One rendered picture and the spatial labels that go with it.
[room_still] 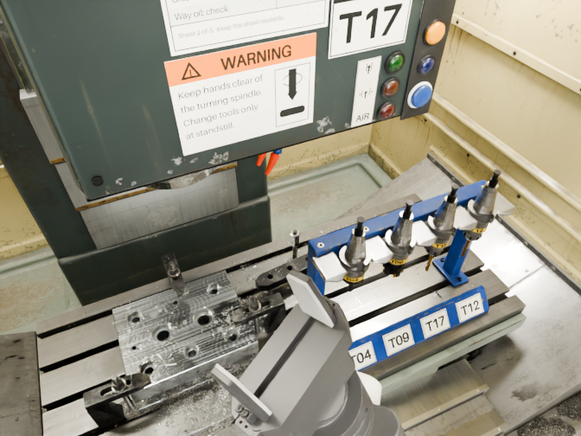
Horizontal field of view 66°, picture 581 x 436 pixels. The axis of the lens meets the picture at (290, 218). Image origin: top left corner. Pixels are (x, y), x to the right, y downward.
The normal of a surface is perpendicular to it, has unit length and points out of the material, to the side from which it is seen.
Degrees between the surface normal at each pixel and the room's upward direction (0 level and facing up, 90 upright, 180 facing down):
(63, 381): 0
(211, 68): 90
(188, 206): 91
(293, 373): 19
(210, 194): 90
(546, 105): 90
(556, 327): 24
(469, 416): 8
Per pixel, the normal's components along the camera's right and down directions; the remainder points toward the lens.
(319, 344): -0.32, -0.65
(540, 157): -0.91, 0.30
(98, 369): 0.00, -0.71
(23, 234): 0.42, 0.64
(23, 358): 0.37, -0.77
